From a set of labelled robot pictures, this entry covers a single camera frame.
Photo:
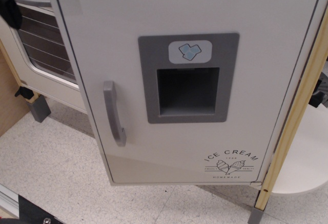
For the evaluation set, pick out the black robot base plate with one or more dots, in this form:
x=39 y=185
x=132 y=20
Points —
x=31 y=213

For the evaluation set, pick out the light wooden right post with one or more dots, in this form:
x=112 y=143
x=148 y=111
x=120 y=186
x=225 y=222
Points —
x=307 y=83

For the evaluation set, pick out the white toy oven door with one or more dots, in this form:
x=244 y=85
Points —
x=37 y=50

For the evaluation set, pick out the aluminium rail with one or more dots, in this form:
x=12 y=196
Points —
x=9 y=202

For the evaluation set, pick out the grey right foot cap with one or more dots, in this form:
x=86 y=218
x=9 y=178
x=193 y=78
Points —
x=255 y=216

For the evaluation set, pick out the grey fridge door handle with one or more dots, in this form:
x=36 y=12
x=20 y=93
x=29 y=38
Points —
x=110 y=97

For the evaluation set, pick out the white toy kitchen cabinet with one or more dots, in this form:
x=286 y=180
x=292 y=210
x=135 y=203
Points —
x=51 y=98

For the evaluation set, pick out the white toy fridge door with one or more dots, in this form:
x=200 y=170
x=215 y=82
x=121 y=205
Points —
x=184 y=93

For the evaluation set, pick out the black clamp right edge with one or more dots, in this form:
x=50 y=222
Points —
x=319 y=95

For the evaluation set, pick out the grey ice dispenser panel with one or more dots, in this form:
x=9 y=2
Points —
x=188 y=78

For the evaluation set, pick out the light wooden left panel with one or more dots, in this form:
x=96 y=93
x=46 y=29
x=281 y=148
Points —
x=12 y=108

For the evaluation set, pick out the grey left foot cap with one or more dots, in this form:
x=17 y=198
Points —
x=39 y=109

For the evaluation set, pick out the white round table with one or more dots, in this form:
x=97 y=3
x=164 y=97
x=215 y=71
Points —
x=305 y=166

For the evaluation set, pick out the black clamp knob left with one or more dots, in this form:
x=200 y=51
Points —
x=24 y=92

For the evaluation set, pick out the grey foot cap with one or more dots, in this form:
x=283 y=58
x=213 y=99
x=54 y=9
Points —
x=39 y=109
x=255 y=216

